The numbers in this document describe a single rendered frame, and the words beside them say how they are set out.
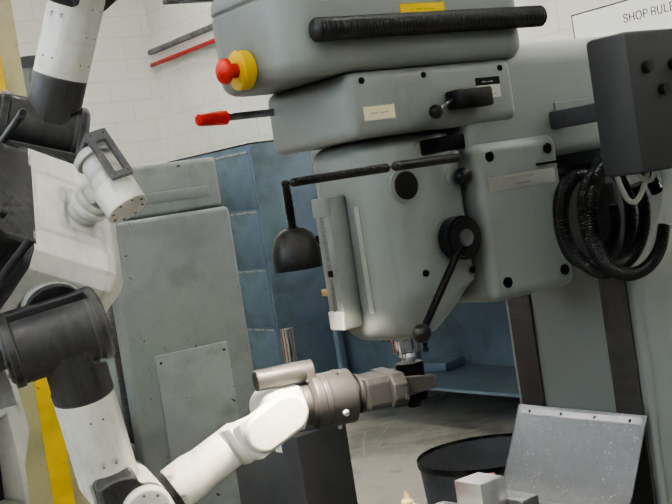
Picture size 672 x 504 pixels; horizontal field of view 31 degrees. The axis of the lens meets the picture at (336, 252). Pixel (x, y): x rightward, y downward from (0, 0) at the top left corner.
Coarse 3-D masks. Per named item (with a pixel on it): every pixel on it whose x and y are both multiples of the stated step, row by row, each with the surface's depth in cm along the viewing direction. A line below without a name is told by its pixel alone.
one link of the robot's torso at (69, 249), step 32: (0, 160) 180; (32, 160) 185; (64, 160) 194; (0, 192) 176; (32, 192) 180; (64, 192) 185; (0, 224) 172; (32, 224) 176; (64, 224) 180; (96, 224) 185; (0, 256) 174; (32, 256) 173; (64, 256) 176; (96, 256) 180; (0, 288) 176; (32, 288) 175; (64, 288) 175; (96, 288) 179; (0, 352) 189
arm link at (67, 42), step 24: (48, 0) 193; (72, 0) 190; (96, 0) 193; (48, 24) 193; (72, 24) 192; (96, 24) 195; (48, 48) 193; (72, 48) 193; (48, 72) 193; (72, 72) 194
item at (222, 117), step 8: (216, 112) 189; (224, 112) 189; (240, 112) 192; (248, 112) 192; (256, 112) 193; (264, 112) 194; (272, 112) 195; (200, 120) 187; (208, 120) 188; (216, 120) 188; (224, 120) 189; (232, 120) 191
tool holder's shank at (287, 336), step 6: (282, 330) 225; (288, 330) 225; (282, 336) 225; (288, 336) 225; (282, 342) 225; (288, 342) 225; (294, 342) 226; (288, 348) 225; (294, 348) 225; (288, 354) 225; (294, 354) 225; (288, 360) 225; (294, 360) 225
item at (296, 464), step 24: (312, 432) 221; (336, 432) 224; (288, 456) 221; (312, 456) 220; (336, 456) 224; (240, 480) 235; (264, 480) 228; (288, 480) 222; (312, 480) 220; (336, 480) 224
